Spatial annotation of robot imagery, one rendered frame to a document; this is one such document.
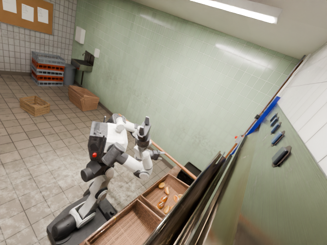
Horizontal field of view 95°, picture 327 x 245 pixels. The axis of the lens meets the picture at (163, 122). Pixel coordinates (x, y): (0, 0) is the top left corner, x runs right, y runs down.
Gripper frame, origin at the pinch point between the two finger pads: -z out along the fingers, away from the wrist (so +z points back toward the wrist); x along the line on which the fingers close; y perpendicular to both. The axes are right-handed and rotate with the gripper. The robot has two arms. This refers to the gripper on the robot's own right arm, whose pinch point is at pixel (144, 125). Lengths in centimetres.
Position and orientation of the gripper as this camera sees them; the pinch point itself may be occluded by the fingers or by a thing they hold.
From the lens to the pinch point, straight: 87.6
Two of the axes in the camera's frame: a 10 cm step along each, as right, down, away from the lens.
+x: 3.1, -6.8, 6.6
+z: -1.5, 6.5, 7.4
